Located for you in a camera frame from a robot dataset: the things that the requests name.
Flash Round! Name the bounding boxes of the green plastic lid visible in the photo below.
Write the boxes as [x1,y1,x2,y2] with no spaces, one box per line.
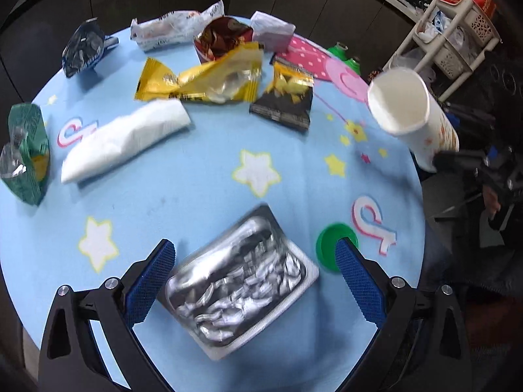
[315,223,359,272]

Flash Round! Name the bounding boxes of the silver foil tray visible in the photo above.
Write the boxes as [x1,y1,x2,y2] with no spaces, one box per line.
[160,204,319,361]

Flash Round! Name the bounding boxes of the white round trash bin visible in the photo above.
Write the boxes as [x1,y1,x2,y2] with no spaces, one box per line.
[367,67,459,172]

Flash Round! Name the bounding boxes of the white paper napkin pack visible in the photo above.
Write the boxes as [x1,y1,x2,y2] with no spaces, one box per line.
[60,99,192,183]

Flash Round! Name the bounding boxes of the green snack bag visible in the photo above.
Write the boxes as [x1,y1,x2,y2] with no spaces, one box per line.
[1,103,51,205]

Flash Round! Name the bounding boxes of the black yellow chip bag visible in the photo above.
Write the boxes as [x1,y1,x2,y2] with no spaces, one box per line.
[249,58,315,134]

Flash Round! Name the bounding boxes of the yellow snack wrapper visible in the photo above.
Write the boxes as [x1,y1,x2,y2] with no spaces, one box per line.
[134,42,263,105]

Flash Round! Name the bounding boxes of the blue foil snack bag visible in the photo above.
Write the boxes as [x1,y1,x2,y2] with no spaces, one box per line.
[61,18,120,79]

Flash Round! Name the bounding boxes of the pink tissue pack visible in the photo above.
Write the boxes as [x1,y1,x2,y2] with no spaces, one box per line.
[250,11,296,52]

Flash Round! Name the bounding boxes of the white fish snack wrapper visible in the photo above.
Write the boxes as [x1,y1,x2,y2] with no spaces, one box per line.
[130,0,224,51]

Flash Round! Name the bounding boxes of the red foil snack bag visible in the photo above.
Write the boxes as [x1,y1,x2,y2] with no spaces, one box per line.
[194,16,254,63]

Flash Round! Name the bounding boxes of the dark kitchen cabinets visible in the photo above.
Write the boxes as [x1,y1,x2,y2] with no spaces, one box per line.
[1,0,416,106]

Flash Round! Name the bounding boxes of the person right hand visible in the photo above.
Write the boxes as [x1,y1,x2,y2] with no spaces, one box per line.
[482,186,501,219]

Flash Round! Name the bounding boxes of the blue cartoon pig tablecloth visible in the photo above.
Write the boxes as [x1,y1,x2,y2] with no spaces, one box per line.
[1,31,426,391]

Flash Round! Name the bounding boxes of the white plastic storage rack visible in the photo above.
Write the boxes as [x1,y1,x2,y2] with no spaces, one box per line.
[385,0,502,102]

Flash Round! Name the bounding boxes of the green plastic bottle front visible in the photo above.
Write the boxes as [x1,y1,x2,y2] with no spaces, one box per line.
[345,57,361,75]

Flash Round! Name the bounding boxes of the green plastic bottle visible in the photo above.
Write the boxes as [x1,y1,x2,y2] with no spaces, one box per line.
[328,41,349,62]
[345,57,361,75]

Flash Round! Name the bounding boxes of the green plastic bottle rear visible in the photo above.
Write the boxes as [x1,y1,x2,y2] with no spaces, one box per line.
[328,41,349,62]

